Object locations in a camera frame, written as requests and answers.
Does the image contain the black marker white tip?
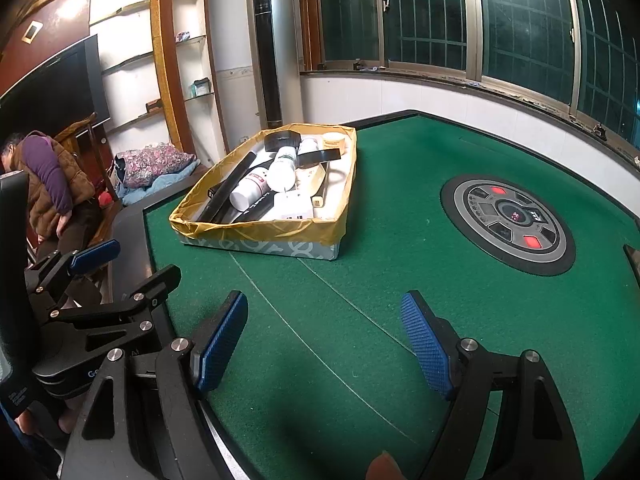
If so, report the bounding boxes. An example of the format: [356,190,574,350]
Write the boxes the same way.
[296,148,342,168]

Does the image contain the white bottle red label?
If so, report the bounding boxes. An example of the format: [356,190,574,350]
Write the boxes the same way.
[229,167,270,212]

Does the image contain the white wall shelf unit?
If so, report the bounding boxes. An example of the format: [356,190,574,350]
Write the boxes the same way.
[89,0,227,166]

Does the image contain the person in brown vest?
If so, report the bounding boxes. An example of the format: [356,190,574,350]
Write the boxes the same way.
[1,130,103,258]

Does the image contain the silver tower air conditioner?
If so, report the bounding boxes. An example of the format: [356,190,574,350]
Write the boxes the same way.
[246,0,304,129]

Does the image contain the round table centre control panel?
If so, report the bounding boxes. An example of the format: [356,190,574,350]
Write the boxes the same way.
[439,174,576,276]

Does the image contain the black marker beige cap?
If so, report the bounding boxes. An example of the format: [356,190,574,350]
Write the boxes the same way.
[311,162,330,209]

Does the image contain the black marker purple cap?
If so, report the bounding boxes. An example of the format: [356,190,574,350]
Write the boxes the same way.
[234,191,277,223]

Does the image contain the window with metal grille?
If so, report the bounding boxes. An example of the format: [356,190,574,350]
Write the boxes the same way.
[299,0,639,145]

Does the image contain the white USB power adapter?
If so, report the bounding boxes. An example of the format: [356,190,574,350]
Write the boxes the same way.
[262,191,314,221]

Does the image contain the black flat screen television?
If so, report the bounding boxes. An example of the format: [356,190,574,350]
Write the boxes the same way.
[1,35,111,136]

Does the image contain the floral and blue cloth pile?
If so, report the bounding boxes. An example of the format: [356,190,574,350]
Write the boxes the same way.
[113,143,200,207]

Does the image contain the black electrical tape roll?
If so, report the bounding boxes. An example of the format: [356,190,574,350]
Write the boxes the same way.
[264,130,302,153]

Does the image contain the gold lined cardboard box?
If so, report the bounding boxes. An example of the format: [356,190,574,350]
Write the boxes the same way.
[169,124,357,260]

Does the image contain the black plastic sectioned tray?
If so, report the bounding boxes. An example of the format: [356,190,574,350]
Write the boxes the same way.
[196,152,256,223]

